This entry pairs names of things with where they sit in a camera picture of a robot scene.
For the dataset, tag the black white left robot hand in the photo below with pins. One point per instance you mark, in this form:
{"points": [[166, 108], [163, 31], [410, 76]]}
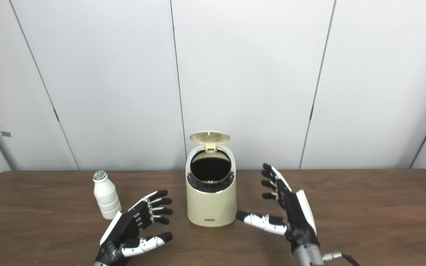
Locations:
{"points": [[124, 227]]}

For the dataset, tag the small white plastic bottle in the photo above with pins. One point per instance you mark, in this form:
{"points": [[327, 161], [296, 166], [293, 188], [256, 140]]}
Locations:
{"points": [[106, 199]]}

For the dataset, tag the small grey wall label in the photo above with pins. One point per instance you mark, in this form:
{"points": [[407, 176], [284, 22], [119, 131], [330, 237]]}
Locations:
{"points": [[6, 134]]}

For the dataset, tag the cream-colored lidded bin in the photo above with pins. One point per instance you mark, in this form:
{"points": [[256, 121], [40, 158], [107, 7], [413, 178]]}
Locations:
{"points": [[211, 207]]}

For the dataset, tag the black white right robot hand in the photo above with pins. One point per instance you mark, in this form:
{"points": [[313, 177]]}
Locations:
{"points": [[298, 221]]}

